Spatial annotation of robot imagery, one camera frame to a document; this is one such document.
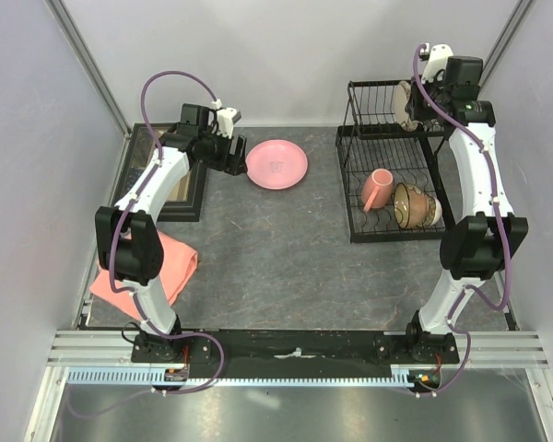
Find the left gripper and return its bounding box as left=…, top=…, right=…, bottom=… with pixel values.
left=199, top=127, right=247, bottom=177

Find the pink plate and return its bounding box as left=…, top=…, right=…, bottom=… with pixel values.
left=246, top=140, right=309, bottom=191

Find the cream speckled oval plate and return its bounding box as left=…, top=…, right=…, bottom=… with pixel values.
left=393, top=80, right=419, bottom=132

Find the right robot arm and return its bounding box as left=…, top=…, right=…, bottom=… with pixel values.
left=403, top=44, right=528, bottom=363

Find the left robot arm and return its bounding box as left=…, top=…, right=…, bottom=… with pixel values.
left=95, top=100, right=247, bottom=363

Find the black framed display box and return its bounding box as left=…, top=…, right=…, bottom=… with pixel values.
left=113, top=123, right=207, bottom=223

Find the brown patterned bowl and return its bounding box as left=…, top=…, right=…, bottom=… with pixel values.
left=394, top=182, right=442, bottom=229

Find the pink mug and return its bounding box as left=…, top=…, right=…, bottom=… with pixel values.
left=360, top=169, right=394, bottom=212

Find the pink cloth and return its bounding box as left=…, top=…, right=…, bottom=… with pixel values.
left=90, top=231, right=198, bottom=320

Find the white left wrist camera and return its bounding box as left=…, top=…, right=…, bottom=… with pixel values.
left=211, top=99, right=241, bottom=139

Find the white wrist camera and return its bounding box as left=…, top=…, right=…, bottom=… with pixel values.
left=418, top=43, right=453, bottom=84
left=211, top=99, right=241, bottom=139

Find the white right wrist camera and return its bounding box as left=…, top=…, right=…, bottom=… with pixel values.
left=418, top=43, right=453, bottom=84

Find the black wire dish rack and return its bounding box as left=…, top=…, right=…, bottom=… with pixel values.
left=335, top=80, right=457, bottom=245

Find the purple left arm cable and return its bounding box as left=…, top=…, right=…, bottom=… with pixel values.
left=66, top=69, right=227, bottom=419

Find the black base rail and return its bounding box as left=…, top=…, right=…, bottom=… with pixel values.
left=131, top=330, right=460, bottom=379

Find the slotted cable duct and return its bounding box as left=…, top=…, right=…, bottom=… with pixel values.
left=67, top=366, right=422, bottom=388

